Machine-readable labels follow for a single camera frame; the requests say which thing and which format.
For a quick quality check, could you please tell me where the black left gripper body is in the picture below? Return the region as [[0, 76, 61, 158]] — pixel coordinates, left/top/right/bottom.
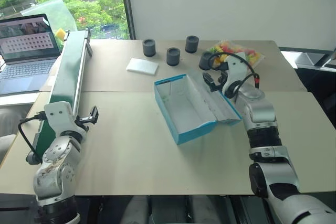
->
[[74, 116, 90, 133]]

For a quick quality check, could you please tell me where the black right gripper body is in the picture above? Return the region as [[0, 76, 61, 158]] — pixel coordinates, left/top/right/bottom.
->
[[209, 75, 227, 93]]

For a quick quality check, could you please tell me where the blue cardboard box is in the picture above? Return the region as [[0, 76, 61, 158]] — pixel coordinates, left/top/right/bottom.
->
[[153, 74, 243, 146]]

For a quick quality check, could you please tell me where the green conveyor belt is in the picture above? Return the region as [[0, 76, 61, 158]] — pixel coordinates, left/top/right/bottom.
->
[[31, 27, 93, 163]]

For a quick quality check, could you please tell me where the dark grey cylinder cup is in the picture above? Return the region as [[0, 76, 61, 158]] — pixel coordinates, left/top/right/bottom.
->
[[165, 47, 181, 67], [142, 38, 156, 58], [184, 35, 200, 54], [198, 51, 215, 71]]

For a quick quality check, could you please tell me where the clear bag of colourful toys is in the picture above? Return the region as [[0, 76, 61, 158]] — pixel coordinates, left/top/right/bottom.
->
[[205, 39, 266, 69]]

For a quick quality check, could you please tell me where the white foam pad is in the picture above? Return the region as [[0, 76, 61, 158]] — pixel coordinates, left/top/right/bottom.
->
[[125, 57, 160, 76]]

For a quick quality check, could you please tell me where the grey open laptop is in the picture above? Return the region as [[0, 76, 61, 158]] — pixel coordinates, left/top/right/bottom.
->
[[0, 13, 62, 97]]

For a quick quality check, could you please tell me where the grey side desk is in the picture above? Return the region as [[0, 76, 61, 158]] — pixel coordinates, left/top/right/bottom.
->
[[278, 47, 336, 74]]

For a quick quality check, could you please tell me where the yellow toy block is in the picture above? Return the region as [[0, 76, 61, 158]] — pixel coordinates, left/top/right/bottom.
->
[[55, 27, 67, 42]]

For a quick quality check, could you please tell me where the green translucent plastic sheet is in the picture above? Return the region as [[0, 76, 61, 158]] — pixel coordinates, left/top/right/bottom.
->
[[20, 0, 78, 34]]

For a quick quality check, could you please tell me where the black metal bar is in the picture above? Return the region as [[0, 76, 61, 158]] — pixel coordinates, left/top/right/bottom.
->
[[321, 48, 336, 69]]

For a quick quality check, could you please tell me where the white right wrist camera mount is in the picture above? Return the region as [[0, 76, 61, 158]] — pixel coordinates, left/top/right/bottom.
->
[[222, 52, 255, 96]]

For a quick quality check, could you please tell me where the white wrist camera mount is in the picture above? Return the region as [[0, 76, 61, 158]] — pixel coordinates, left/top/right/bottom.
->
[[222, 52, 255, 96], [44, 101, 79, 141]]

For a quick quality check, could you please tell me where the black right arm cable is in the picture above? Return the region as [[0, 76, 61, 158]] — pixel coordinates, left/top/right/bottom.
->
[[207, 51, 262, 102]]

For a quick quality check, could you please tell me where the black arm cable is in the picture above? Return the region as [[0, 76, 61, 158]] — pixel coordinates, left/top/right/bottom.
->
[[207, 51, 262, 102], [17, 111, 47, 163]]

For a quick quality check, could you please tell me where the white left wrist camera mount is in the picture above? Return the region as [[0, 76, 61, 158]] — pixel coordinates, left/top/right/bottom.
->
[[44, 101, 79, 141]]

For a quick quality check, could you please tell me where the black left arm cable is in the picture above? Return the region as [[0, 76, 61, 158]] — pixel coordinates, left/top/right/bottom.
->
[[17, 111, 47, 163]]

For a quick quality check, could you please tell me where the black window frame post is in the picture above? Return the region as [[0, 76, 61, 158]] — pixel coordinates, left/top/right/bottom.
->
[[118, 0, 137, 40]]

